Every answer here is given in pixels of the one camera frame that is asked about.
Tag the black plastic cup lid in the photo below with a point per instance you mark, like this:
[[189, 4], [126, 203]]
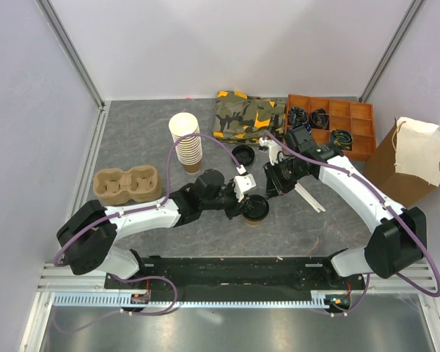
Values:
[[261, 208]]

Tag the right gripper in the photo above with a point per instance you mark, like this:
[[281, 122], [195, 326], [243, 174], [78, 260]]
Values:
[[275, 187]]

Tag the yellow black rolled band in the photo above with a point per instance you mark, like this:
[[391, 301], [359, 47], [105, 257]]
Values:
[[341, 138]]

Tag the single brown paper cup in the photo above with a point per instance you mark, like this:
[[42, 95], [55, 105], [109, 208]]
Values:
[[253, 222]]

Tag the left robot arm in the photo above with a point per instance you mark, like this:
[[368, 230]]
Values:
[[88, 239]]

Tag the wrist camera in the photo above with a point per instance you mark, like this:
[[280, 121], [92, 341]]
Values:
[[243, 183], [273, 149]]

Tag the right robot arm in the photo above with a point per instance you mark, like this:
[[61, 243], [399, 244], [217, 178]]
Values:
[[398, 234]]

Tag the cardboard cup carrier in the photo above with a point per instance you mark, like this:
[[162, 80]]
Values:
[[116, 186]]

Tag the camouflage folded cloth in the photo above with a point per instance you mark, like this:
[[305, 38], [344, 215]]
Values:
[[243, 119]]

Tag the stack of paper cups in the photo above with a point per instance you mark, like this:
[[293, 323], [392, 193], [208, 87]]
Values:
[[183, 126]]

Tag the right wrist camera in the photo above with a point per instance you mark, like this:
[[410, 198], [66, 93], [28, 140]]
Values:
[[273, 149]]

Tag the orange compartment tray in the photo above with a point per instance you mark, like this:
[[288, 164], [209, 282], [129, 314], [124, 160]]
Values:
[[353, 117]]

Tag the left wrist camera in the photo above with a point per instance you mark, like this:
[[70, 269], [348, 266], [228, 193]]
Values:
[[243, 183]]

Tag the white wrapped straw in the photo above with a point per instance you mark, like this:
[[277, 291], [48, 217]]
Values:
[[309, 198]]

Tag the slotted cable duct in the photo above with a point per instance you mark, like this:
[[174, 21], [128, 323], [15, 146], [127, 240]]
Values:
[[129, 300]]

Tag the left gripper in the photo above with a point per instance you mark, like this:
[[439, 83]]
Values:
[[237, 207]]

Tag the dark rolled band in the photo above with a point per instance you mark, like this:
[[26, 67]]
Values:
[[297, 116]]

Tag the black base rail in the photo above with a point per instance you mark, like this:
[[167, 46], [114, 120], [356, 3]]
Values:
[[237, 278]]

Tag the brown paper bag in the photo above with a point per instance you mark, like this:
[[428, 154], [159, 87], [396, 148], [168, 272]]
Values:
[[406, 164]]

